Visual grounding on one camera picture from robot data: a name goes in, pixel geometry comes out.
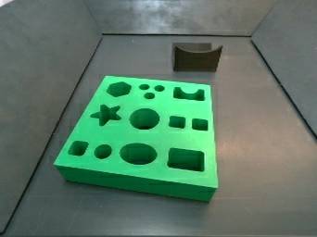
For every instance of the black arch block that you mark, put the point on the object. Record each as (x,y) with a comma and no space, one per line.
(196,57)

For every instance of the green shape sorter board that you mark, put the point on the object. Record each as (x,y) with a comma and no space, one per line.
(145,139)

